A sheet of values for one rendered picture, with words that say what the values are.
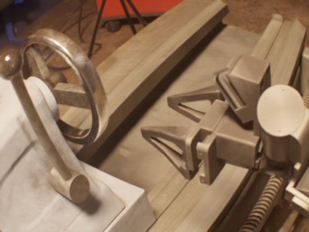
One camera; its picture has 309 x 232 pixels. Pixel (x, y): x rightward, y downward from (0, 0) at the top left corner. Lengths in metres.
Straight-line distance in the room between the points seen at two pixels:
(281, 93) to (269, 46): 0.77
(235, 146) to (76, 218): 0.26
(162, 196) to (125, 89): 0.34
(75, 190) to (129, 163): 0.49
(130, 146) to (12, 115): 0.58
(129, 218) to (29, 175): 0.20
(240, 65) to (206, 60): 0.87
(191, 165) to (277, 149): 0.12
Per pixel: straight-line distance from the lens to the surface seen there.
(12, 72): 0.37
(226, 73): 0.38
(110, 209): 0.59
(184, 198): 0.74
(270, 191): 0.85
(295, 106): 0.36
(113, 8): 3.04
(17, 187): 0.50
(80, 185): 0.51
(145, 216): 0.66
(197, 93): 0.49
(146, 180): 0.93
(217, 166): 0.45
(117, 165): 0.98
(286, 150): 0.37
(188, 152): 0.43
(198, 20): 1.26
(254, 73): 0.38
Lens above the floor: 1.41
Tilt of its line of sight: 39 degrees down
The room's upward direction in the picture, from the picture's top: 12 degrees counter-clockwise
